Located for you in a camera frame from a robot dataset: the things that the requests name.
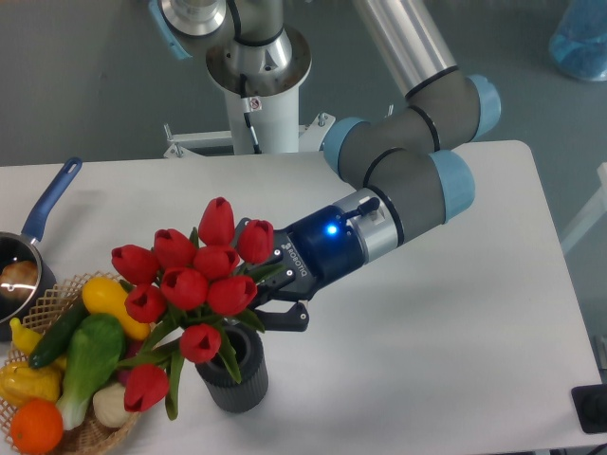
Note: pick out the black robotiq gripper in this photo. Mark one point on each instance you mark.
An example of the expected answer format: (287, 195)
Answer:
(318, 249)

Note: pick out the red tulip bouquet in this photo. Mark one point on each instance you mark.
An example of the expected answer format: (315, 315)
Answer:
(188, 287)

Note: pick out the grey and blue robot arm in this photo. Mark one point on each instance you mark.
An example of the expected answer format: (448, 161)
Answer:
(406, 176)

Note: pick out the dark grey ribbed vase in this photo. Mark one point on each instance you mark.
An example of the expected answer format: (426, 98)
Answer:
(248, 353)

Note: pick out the purple red radish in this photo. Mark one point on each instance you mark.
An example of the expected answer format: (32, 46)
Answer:
(132, 350)

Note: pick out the yellow squash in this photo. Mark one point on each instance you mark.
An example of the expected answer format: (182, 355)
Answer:
(102, 295)

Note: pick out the green bok choy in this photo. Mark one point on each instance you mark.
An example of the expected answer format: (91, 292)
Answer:
(93, 354)

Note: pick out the white garlic bulb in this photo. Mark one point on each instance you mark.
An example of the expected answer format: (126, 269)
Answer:
(108, 406)

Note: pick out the green cucumber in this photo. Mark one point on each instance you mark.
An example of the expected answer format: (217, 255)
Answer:
(55, 340)

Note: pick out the woven wicker basket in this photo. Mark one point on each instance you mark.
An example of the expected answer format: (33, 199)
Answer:
(91, 437)

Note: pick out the brown bread in pan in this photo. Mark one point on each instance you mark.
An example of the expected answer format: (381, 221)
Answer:
(19, 280)

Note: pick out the yellow banana piece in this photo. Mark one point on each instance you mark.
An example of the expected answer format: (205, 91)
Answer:
(23, 338)

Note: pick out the yellow pumpkin gourd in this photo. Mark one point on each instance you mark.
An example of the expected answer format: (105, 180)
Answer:
(21, 384)

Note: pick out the orange fruit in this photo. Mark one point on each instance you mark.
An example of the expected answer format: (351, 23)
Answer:
(37, 427)

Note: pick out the black device at edge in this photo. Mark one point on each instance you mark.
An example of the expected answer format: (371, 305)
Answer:
(590, 405)

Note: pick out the blue plastic bag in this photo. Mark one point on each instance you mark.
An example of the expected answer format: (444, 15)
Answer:
(578, 46)

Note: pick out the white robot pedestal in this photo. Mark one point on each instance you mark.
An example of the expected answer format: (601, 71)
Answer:
(261, 88)

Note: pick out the blue handled saucepan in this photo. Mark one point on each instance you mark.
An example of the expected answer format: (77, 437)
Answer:
(24, 246)

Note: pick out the white frame at right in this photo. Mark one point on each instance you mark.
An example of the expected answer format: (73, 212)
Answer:
(588, 215)

